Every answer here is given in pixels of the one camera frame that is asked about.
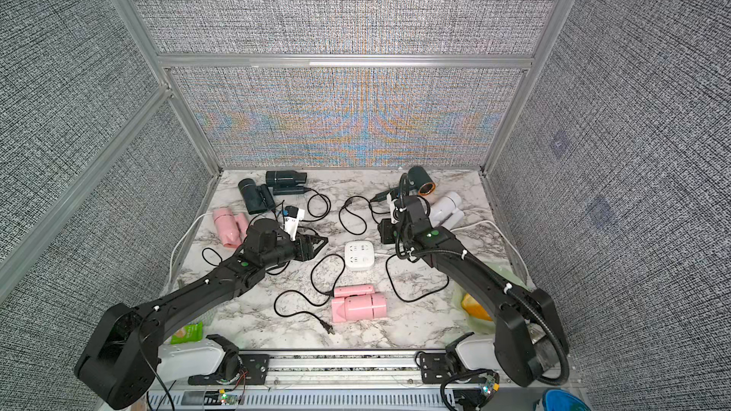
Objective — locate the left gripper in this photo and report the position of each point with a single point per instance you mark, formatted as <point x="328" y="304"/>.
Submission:
<point x="307" y="252"/>

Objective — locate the pink dryer front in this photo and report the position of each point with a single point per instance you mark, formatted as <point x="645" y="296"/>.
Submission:
<point x="357" y="303"/>

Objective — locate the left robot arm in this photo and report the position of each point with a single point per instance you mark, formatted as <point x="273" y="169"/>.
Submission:
<point x="188" y="302"/>

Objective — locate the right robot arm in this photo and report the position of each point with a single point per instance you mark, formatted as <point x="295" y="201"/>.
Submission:
<point x="511" y="307"/>

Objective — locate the white folded hair dryer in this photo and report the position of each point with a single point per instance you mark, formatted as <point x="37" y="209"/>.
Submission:
<point x="447" y="212"/>

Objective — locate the green dryer copper nozzle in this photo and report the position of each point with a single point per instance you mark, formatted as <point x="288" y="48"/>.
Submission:
<point x="419" y="180"/>

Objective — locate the right white power strip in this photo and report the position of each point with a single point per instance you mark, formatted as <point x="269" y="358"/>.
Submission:
<point x="359" y="255"/>

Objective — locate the dark green dryer back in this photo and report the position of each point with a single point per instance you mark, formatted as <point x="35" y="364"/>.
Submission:
<point x="287" y="182"/>

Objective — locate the dark green dryer folded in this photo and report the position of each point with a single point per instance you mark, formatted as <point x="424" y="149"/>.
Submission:
<point x="258" y="198"/>

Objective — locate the pink dryer left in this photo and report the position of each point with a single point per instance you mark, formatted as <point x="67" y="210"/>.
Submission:
<point x="231" y="228"/>

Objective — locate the orange bread slice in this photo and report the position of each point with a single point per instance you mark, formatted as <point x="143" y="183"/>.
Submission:
<point x="474" y="309"/>

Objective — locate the green wavy plate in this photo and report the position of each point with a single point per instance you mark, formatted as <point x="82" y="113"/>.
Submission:
<point x="479" y="326"/>

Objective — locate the green snack packet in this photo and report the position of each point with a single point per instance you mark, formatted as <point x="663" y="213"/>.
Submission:
<point x="192" y="333"/>

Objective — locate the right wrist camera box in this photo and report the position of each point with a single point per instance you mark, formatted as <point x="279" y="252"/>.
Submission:
<point x="395" y="206"/>

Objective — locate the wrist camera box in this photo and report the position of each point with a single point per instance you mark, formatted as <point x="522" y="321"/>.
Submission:
<point x="292" y="217"/>
<point x="395" y="206"/>

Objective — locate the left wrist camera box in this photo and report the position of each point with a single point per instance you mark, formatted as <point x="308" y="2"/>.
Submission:
<point x="292" y="217"/>

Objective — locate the aluminium front rail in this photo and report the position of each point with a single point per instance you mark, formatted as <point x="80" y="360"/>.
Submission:
<point x="208" y="363"/>

